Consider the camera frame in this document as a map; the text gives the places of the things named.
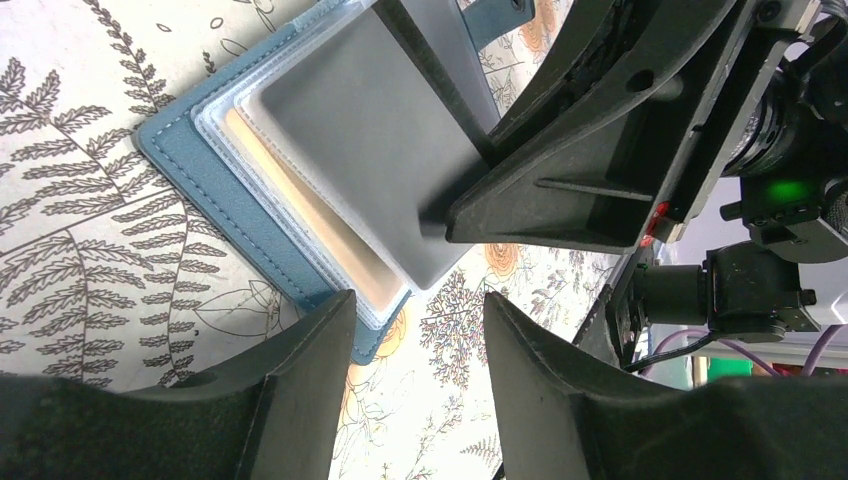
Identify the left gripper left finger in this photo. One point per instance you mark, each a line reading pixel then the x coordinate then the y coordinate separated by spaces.
pixel 269 412

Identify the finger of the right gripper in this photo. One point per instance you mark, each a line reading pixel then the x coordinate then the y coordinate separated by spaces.
pixel 594 35
pixel 594 178

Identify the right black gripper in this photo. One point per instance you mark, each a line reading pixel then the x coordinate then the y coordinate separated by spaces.
pixel 768 80

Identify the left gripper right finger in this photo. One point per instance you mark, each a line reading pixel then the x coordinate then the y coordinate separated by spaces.
pixel 564 414

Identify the blue leather card holder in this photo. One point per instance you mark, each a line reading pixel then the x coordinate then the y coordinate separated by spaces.
pixel 190 143

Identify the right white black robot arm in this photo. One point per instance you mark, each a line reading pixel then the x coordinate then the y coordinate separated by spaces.
pixel 715 276

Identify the floral patterned table mat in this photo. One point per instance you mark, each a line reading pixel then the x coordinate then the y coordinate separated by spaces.
pixel 110 277

